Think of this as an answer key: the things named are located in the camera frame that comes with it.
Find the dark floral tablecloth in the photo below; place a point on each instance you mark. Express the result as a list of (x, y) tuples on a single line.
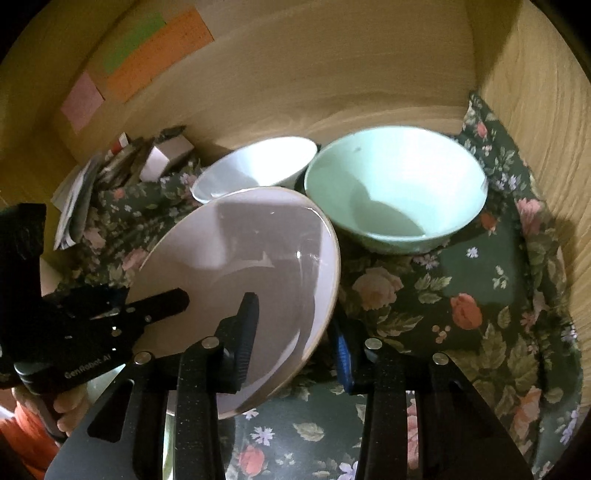
[(461, 277)]

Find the person's left forearm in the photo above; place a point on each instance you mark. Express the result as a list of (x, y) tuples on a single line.
[(23, 429)]

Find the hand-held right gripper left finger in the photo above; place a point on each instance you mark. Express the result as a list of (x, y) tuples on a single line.
[(244, 332)]

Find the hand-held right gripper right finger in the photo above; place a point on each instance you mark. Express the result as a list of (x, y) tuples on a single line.
[(344, 360)]

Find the pink sticky note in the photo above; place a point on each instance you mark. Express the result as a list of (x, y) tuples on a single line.
[(83, 99)]

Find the person's left hand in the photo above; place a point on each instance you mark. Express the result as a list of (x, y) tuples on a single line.
[(69, 408)]

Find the red and white tube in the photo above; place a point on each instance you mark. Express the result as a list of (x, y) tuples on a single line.
[(121, 142)]

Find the pale pink bowl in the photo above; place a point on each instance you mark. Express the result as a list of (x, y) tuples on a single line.
[(258, 240)]

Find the white bowl with black spots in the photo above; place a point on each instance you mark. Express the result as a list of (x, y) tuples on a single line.
[(258, 161)]

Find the stack of dark booklets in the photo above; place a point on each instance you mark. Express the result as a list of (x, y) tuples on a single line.
[(122, 166)]

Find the orange sticky note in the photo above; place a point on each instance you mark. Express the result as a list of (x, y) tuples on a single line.
[(157, 55)]

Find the green sticky note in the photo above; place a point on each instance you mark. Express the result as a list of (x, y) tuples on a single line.
[(131, 44)]

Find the mint green bowl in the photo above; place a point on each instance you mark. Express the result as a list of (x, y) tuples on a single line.
[(392, 184)]

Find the small white box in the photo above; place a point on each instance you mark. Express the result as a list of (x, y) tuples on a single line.
[(164, 159)]

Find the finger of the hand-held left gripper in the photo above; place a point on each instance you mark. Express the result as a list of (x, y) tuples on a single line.
[(159, 304)]

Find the stack of white papers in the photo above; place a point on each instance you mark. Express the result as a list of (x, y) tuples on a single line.
[(74, 203)]

